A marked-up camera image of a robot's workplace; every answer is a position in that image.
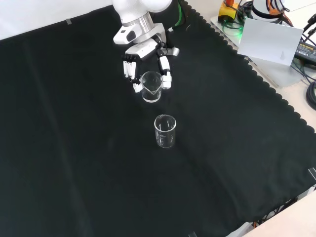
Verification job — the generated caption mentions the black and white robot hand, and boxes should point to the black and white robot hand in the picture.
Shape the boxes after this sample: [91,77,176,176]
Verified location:
[122,36,181,94]

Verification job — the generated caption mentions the clear glass beaker with spout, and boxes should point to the clear glass beaker with spout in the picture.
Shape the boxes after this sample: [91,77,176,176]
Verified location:
[154,114,177,149]

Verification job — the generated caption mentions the yellow stop button box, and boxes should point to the yellow stop button box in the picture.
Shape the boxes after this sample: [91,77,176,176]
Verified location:
[218,0,244,22]

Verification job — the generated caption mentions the black cloth with scalloped edge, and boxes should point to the black cloth with scalloped edge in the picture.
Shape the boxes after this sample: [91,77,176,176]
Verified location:
[0,0,316,237]

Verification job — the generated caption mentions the pale board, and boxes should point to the pale board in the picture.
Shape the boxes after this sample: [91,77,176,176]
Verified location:
[237,17,304,67]

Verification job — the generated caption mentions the black power adapter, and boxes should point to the black power adapter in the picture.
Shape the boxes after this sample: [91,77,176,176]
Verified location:
[293,41,316,60]

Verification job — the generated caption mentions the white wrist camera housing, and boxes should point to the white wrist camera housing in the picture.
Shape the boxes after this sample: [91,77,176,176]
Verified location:
[113,25,139,45]

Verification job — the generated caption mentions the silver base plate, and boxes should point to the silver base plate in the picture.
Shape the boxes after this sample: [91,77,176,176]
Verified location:
[209,9,310,87]

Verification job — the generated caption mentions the black cable bundle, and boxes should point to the black cable bundle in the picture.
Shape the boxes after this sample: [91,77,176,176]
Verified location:
[305,80,316,110]

